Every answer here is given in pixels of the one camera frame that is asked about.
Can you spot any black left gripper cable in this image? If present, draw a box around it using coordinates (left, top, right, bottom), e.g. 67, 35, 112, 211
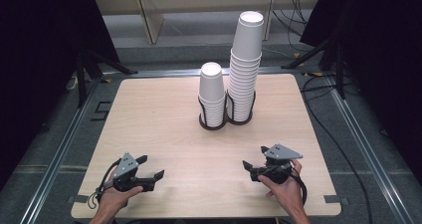
87, 157, 122, 210

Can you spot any black curtain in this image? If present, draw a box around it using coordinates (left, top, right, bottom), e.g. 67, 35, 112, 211
299, 0, 422, 185
0, 0, 121, 192

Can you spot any long black floor cable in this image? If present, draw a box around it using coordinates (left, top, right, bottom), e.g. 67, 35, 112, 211
300, 74, 374, 224

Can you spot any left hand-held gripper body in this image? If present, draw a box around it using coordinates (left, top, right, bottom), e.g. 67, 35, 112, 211
112, 152, 147, 192

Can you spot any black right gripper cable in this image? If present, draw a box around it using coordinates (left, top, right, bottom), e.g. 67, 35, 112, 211
291, 168, 309, 206

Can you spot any light wooden shelf unit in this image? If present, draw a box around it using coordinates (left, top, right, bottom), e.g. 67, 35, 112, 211
91, 0, 278, 46

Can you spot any bundle of black cables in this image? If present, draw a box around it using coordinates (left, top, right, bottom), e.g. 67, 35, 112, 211
271, 0, 311, 53

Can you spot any short paper cup stack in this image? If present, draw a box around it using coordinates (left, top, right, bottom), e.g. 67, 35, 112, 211
198, 62, 227, 128

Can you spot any aluminium floor rail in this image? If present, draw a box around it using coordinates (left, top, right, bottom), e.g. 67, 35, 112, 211
102, 66, 308, 79
19, 74, 106, 224
324, 74, 416, 224

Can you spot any tall paper cup stack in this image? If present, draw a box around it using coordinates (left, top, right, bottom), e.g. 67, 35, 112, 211
226, 10, 265, 122

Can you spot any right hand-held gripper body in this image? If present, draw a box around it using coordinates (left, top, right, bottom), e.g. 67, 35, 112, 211
262, 143, 304, 185

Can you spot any person's right hand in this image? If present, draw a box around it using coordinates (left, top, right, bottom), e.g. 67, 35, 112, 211
258, 159, 305, 215

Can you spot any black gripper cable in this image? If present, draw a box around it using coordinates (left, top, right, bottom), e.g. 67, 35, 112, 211
87, 157, 122, 210
291, 168, 309, 206

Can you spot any black double cup holder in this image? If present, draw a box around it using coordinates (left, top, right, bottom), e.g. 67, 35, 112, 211
197, 90, 257, 131

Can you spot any person's left hand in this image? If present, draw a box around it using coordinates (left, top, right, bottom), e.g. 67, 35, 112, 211
99, 185, 144, 218

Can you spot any black tripod stand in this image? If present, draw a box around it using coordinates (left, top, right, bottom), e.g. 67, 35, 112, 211
75, 47, 139, 109
281, 34, 348, 101

